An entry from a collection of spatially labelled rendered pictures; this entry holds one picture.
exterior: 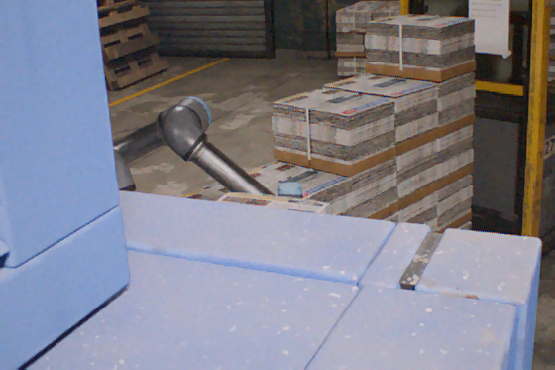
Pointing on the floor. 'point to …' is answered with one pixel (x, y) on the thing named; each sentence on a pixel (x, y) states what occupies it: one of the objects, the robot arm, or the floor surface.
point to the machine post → (465, 271)
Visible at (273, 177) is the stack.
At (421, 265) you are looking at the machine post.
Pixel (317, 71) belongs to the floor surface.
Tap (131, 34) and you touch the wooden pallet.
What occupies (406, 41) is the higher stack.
